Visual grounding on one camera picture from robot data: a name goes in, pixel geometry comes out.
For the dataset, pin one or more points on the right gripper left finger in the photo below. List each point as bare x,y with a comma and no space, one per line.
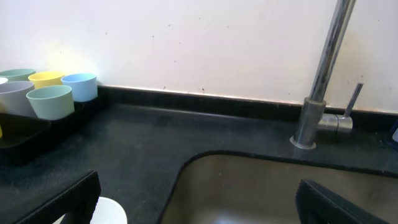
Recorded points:
74,196

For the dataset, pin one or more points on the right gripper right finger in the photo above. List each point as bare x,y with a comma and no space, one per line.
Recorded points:
323,208

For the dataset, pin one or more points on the white cup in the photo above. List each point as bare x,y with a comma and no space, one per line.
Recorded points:
109,213
2,81

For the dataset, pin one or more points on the yellow cup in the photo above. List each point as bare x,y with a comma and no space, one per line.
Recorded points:
0,132
46,79

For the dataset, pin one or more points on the black tray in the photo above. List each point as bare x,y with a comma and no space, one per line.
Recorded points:
28,140

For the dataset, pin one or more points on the steel sink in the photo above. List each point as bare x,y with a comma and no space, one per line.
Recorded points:
248,189

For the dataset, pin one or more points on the steel tap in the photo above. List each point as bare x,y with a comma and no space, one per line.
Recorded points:
311,121

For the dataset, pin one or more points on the green cup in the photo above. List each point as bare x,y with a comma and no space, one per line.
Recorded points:
51,104
15,74

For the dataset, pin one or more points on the blue cup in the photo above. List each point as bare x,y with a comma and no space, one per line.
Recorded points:
82,88

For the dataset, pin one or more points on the grey cup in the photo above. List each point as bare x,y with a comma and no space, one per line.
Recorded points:
14,99

